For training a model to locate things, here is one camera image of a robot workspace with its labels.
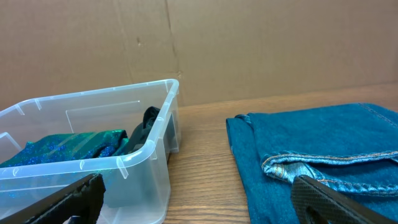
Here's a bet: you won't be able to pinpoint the blue denim jeans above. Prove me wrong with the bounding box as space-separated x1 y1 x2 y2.
226 103 397 223

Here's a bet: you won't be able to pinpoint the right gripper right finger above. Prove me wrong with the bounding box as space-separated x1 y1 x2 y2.
291 175 397 224

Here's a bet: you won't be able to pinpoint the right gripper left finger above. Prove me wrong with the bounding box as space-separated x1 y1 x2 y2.
1 174 106 224

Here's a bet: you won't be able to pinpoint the blue green sequin fabric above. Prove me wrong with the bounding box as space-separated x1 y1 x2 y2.
1 129 129 168

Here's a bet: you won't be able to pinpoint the black garment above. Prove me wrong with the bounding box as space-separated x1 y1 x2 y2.
125 106 160 154

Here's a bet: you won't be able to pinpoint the clear plastic storage bin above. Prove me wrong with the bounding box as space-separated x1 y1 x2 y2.
1 79 181 223

